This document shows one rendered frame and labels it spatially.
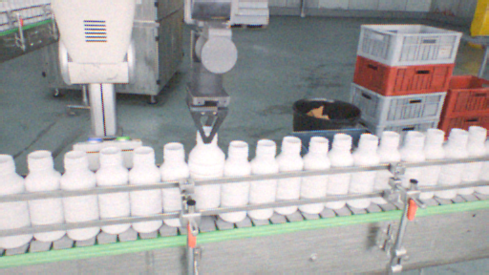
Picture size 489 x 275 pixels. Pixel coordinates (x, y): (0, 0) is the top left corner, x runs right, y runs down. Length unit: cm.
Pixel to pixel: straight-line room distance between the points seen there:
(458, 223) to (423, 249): 10
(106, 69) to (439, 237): 102
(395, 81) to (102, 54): 229
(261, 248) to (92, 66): 75
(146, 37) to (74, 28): 314
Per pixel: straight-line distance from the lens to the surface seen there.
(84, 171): 78
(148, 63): 446
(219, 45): 64
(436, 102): 350
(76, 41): 129
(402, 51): 309
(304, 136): 148
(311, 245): 93
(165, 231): 83
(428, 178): 104
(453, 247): 117
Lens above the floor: 149
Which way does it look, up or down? 23 degrees down
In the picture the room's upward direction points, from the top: 4 degrees clockwise
